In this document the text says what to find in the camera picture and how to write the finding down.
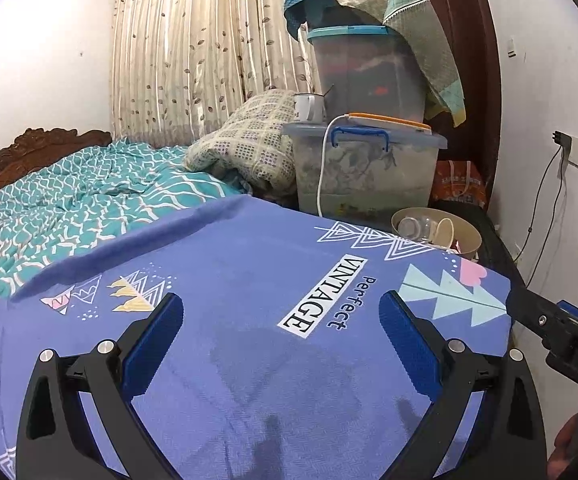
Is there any orange shopping bag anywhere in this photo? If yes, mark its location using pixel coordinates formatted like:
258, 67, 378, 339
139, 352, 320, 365
430, 160, 488, 208

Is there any white charging cable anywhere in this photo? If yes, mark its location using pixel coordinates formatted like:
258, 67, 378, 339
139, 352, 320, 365
316, 112, 353, 219

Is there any right hand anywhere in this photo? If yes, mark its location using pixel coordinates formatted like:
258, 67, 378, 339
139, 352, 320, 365
546, 414, 578, 480

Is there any teal beige draped cloth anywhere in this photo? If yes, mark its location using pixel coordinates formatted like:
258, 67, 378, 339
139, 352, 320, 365
283, 0, 466, 126

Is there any clear plastic bottle green label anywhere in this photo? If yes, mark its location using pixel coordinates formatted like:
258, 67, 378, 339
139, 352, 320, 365
396, 216, 438, 243

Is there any beige leaf-print curtain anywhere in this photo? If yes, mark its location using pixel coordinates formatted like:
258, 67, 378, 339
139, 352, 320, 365
111, 0, 321, 146

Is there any teal patterned quilt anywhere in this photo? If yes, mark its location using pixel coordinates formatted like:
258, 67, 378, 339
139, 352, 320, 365
0, 141, 245, 299

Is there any clear storage box teal lid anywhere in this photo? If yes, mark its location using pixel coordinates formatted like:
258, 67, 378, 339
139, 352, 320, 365
307, 25, 428, 122

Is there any clear storage box blue handle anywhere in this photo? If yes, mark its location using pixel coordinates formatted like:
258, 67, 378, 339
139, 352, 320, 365
283, 119, 448, 224

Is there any beige checked folded blanket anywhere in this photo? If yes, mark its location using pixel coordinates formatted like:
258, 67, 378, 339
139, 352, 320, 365
184, 89, 295, 197

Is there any beige trash bin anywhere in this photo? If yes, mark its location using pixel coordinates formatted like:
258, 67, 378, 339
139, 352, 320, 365
391, 207, 482, 258

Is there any white enamel mug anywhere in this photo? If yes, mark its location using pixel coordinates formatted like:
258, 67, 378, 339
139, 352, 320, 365
293, 93, 326, 124

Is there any black power cable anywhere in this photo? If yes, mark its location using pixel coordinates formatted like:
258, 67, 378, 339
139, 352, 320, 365
512, 131, 574, 288

